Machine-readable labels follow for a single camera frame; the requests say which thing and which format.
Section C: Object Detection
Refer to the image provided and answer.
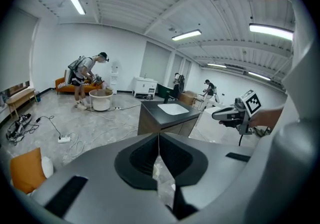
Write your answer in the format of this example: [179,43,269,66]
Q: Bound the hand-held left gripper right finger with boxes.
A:
[159,133,260,216]

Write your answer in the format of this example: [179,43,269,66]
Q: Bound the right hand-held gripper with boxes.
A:
[211,89,263,136]

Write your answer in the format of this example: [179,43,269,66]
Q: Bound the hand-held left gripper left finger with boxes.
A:
[30,133,179,224]

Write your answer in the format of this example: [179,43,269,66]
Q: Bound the person's right forearm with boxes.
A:
[249,107,286,129]

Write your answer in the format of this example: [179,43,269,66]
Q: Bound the ceiling light bar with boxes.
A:
[206,62,227,69]
[247,71,272,81]
[248,23,294,42]
[63,0,87,16]
[171,29,202,42]

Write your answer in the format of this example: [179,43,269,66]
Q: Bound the white sink basin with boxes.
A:
[157,103,190,116]

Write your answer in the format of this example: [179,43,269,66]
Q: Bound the small white pillow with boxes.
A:
[40,156,54,179]

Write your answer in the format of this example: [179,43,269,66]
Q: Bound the dark vanity cabinet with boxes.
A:
[137,100,201,141]

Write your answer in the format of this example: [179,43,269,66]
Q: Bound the dark green bin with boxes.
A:
[156,83,176,99]

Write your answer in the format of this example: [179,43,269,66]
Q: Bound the orange pillow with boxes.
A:
[9,147,49,195]

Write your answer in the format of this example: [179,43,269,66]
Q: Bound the round white side table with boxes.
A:
[88,89,114,112]

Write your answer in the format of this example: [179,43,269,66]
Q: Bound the person's white shirt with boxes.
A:
[249,0,320,218]

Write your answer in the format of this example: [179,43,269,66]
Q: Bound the white vanity cabinet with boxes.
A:
[132,76,159,98]

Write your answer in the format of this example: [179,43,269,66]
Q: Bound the orange sofa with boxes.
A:
[55,76,104,96]

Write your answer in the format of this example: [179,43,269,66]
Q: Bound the white water dispenser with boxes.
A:
[110,60,121,95]

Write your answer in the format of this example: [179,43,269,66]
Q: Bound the wooden bench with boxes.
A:
[5,88,39,119]

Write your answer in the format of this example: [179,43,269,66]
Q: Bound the white coiled cable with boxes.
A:
[66,103,142,160]

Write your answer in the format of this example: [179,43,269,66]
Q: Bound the black power cable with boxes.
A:
[29,115,62,141]

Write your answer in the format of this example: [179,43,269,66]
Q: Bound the black strap gear pile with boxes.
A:
[5,113,34,144]

